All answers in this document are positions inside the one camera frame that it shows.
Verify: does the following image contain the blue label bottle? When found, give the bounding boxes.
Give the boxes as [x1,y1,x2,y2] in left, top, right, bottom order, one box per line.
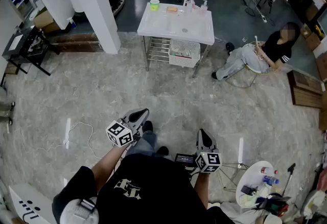
[262,175,280,185]

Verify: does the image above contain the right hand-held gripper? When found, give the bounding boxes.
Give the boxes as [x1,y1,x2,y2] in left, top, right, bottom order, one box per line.
[195,128,222,174]

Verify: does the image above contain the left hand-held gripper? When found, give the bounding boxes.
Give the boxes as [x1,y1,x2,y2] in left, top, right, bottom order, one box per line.
[106,108,150,147]

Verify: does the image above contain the small black screen device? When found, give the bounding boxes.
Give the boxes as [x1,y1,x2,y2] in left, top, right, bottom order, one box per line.
[174,153,196,167]

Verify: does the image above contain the white round side table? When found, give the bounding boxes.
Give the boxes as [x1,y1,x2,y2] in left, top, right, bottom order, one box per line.
[235,161,278,209]

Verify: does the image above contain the grey shoulder bag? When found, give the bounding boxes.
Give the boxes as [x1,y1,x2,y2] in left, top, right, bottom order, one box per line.
[59,196,100,224]

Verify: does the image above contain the white panel black dots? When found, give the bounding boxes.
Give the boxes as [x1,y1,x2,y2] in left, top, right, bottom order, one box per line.
[8,183,58,224]

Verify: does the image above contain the white pillar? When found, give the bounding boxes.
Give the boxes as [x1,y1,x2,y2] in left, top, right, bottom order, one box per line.
[22,0,121,55]

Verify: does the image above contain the person's right forearm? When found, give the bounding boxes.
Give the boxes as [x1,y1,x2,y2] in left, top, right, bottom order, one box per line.
[193,171,212,210]

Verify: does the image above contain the person's black t-shirt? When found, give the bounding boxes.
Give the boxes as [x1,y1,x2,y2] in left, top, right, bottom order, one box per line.
[52,152,236,224]

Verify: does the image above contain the yellow wire chair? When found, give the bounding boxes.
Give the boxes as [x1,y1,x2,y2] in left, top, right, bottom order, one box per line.
[224,42,274,88]

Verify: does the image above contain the black metal rack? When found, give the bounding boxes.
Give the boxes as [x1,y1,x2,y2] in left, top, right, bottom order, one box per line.
[2,25,61,77]

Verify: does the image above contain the white plastic basket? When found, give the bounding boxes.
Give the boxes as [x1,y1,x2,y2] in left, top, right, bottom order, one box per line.
[168,38,201,68]

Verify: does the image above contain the red cap bottle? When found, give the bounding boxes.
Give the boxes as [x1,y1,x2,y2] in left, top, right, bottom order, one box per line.
[260,166,278,175]

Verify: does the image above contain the person's legs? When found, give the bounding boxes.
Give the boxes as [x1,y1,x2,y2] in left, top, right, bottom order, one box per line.
[125,120,170,159]

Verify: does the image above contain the white spray bottle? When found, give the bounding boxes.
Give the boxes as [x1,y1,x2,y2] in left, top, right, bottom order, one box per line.
[66,16,78,31]

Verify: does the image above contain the white floor cable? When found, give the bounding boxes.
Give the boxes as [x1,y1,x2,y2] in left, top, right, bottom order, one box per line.
[19,121,103,159]

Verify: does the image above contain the person's left forearm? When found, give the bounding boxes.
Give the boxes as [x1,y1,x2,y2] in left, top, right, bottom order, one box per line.
[91,142,129,191]

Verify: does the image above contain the black stool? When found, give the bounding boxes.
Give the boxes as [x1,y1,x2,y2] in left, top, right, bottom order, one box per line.
[251,0,275,14]

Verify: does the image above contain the white sink table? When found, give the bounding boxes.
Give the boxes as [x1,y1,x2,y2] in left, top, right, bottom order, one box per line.
[137,2,215,79]

